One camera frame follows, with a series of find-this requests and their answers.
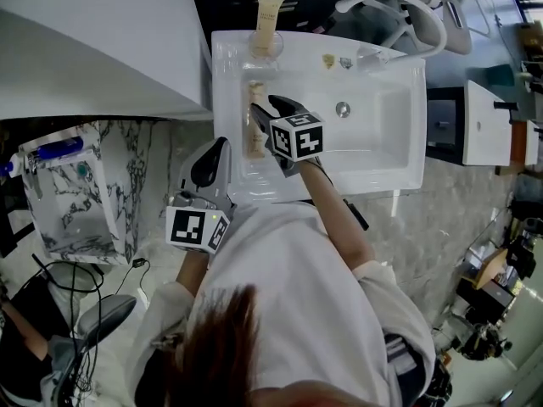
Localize black cable with adapter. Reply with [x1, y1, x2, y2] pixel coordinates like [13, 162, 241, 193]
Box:
[114, 257, 152, 298]

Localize black faucet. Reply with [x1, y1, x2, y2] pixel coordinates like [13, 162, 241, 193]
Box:
[492, 100, 520, 123]

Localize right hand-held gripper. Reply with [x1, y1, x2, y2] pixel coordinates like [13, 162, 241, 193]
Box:
[249, 94, 325, 180]

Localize person's left forearm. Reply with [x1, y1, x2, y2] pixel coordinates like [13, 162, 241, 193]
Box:
[176, 250, 210, 297]

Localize clear glass cup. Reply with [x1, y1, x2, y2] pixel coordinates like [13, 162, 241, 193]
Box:
[246, 29, 286, 72]

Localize square white sink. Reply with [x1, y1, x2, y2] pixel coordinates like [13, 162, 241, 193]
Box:
[462, 79, 514, 167]

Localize wooden round board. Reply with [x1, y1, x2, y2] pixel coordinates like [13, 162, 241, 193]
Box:
[472, 248, 508, 292]

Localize blue plastic bottle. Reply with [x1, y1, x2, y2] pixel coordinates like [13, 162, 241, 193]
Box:
[35, 137, 85, 161]

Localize teal stool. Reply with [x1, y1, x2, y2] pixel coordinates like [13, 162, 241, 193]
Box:
[484, 63, 517, 86]

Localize marble pattern sink cabinet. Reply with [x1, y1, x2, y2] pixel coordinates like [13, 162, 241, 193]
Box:
[17, 119, 213, 265]

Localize grey chair base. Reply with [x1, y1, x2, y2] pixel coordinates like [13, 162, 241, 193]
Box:
[76, 293, 137, 348]

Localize beige cosmetic tube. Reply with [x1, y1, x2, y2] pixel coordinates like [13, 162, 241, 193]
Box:
[249, 0, 285, 57]
[242, 80, 269, 161]

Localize person's right forearm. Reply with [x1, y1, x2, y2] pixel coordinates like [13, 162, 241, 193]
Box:
[296, 159, 375, 271]

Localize white curved faucet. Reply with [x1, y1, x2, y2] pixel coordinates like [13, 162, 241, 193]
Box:
[334, 0, 449, 65]

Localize narrow white sink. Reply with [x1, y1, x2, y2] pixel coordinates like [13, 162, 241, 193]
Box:
[523, 120, 540, 167]

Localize chrome faucet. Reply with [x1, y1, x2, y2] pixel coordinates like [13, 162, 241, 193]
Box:
[26, 152, 44, 201]

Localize tangled black cables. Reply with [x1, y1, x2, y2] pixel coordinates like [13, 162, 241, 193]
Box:
[31, 252, 105, 399]

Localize black box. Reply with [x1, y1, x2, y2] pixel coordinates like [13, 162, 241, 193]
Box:
[456, 277, 515, 324]

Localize white bottle with blue cap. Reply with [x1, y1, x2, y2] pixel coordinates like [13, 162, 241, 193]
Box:
[0, 152, 23, 178]

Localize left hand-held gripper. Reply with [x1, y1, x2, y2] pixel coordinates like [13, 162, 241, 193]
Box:
[164, 137, 238, 255]

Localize black metal sink stand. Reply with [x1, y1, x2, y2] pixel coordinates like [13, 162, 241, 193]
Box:
[425, 86, 468, 165]

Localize person's white shirt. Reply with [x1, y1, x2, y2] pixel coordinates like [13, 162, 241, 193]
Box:
[126, 201, 437, 407]

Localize large white ceramic sink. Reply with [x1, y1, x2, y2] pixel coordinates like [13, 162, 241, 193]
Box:
[210, 30, 427, 205]

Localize wooden sink stand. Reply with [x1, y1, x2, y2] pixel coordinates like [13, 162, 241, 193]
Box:
[495, 120, 528, 177]

